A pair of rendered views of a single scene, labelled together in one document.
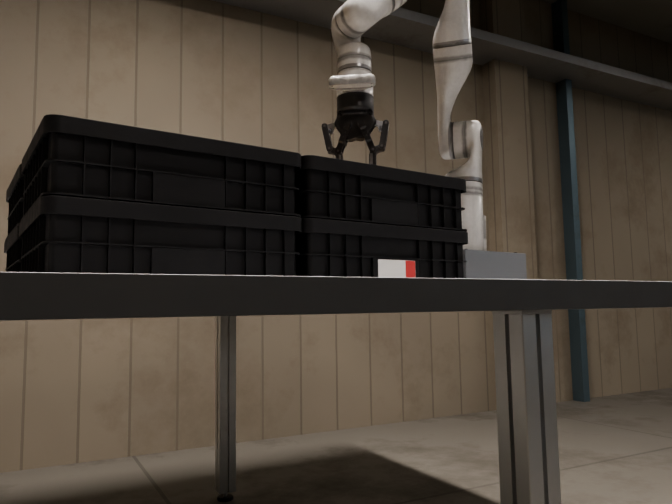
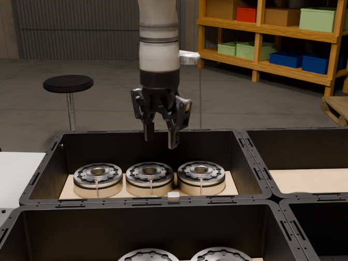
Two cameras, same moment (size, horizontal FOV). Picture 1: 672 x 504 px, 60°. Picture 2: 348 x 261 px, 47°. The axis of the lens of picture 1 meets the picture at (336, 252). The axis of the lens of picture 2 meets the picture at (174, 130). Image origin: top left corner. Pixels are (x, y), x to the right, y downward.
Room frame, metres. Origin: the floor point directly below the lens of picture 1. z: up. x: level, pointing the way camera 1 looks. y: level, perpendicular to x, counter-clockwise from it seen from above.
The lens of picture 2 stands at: (1.75, 0.36, 1.26)
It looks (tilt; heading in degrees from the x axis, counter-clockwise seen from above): 22 degrees down; 211
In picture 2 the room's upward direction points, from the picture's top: straight up
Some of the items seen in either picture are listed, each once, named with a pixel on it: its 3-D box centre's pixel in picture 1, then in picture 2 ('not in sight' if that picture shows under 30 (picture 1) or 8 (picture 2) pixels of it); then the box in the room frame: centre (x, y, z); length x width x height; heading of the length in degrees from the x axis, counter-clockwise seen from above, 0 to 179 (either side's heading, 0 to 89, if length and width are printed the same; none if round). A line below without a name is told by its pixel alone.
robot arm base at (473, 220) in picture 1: (463, 218); not in sight; (1.41, -0.32, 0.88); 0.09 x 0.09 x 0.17; 31
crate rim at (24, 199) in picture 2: (350, 188); (148, 164); (1.20, -0.03, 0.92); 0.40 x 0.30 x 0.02; 124
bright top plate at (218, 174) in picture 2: not in sight; (201, 172); (1.08, 0.02, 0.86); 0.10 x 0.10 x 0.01
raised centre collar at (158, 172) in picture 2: not in sight; (149, 171); (1.14, -0.07, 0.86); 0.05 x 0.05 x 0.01
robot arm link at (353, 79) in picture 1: (353, 80); (165, 49); (1.12, -0.04, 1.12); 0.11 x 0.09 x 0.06; 173
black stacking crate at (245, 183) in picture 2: (350, 212); (148, 188); (1.20, -0.03, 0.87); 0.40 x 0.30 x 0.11; 124
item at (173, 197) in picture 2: not in sight; (173, 197); (1.30, 0.09, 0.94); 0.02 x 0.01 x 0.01; 124
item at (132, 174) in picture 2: not in sight; (149, 173); (1.14, -0.07, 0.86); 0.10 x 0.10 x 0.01
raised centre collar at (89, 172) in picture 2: not in sight; (98, 172); (1.20, -0.16, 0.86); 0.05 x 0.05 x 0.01
